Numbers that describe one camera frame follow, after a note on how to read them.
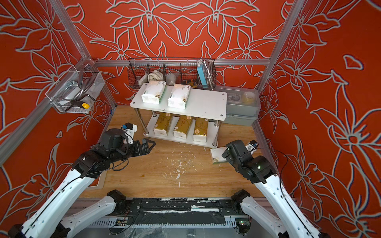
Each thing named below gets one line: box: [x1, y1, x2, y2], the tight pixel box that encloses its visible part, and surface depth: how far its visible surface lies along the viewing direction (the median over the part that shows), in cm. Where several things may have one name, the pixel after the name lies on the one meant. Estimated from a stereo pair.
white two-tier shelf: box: [129, 82, 228, 148], surface depth 81 cm
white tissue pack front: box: [140, 80, 167, 105], surface depth 74 cm
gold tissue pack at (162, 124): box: [153, 112, 173, 136], surface depth 94 cm
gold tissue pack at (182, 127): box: [173, 115, 193, 140], surface depth 94 cm
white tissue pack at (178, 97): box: [167, 83, 191, 110], surface depth 72 cm
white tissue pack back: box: [209, 146, 228, 165], surface depth 90 cm
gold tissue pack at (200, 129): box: [192, 117, 209, 143], surface depth 91 cm
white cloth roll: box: [147, 69, 164, 82], surface depth 90 cm
